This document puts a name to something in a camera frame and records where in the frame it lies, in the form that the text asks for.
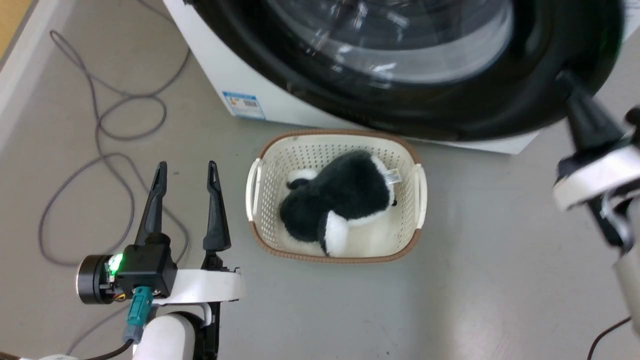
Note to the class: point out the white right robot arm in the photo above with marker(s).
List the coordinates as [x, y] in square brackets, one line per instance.
[631, 285]

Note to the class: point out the white washing machine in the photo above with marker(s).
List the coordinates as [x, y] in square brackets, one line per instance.
[215, 65]

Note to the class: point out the black round washing machine door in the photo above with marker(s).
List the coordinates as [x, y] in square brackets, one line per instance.
[280, 55]

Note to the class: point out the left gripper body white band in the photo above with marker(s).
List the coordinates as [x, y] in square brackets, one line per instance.
[205, 285]

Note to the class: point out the black and white plush toy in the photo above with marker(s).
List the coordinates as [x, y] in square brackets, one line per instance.
[340, 195]

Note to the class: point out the cream perforated laundry basket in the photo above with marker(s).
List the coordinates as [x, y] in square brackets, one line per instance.
[305, 150]

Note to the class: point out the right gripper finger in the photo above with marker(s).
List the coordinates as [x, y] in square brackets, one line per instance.
[634, 116]
[590, 120]

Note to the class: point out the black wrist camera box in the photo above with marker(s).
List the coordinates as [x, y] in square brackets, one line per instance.
[145, 267]

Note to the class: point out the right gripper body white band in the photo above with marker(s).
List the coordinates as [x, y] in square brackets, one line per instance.
[595, 177]

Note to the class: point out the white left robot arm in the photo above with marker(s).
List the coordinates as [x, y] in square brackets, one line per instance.
[167, 340]

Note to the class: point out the blue energy label sticker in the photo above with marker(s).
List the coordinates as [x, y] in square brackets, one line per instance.
[244, 105]

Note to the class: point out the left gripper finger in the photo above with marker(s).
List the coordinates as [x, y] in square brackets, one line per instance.
[216, 220]
[153, 205]

